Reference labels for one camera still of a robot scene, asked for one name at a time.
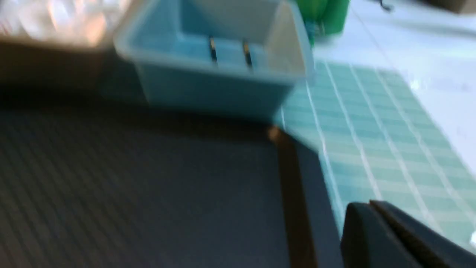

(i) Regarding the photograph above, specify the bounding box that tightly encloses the pile of white spoons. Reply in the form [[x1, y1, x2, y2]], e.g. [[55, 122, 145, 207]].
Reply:
[[0, 0, 132, 46]]

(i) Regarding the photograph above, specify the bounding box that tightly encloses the teal checkered tablecloth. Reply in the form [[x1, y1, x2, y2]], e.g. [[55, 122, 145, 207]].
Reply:
[[275, 61, 476, 253]]

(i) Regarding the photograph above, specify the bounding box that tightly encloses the blue-grey plastic bin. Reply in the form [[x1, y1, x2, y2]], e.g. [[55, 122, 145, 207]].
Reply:
[[114, 0, 314, 121]]

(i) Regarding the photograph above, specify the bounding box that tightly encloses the green cloth backdrop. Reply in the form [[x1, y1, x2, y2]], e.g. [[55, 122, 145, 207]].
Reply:
[[294, 0, 350, 47]]

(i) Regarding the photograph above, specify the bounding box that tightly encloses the right gripper silver-tipped right finger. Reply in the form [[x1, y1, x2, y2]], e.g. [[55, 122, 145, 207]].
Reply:
[[340, 200, 476, 268]]

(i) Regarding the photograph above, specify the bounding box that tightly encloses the right gripper tan ribbed left finger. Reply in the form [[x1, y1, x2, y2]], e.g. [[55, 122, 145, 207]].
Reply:
[[267, 126, 318, 268]]

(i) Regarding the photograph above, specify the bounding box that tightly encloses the grey-brown spoon bin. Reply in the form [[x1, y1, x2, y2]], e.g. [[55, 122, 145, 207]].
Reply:
[[1, 36, 145, 103]]

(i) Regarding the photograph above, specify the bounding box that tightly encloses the black chopstick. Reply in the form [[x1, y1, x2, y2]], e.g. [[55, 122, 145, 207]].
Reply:
[[242, 39, 253, 70], [208, 35, 218, 66]]

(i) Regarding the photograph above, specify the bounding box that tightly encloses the black serving tray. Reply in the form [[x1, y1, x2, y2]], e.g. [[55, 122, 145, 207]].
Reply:
[[0, 93, 344, 268]]

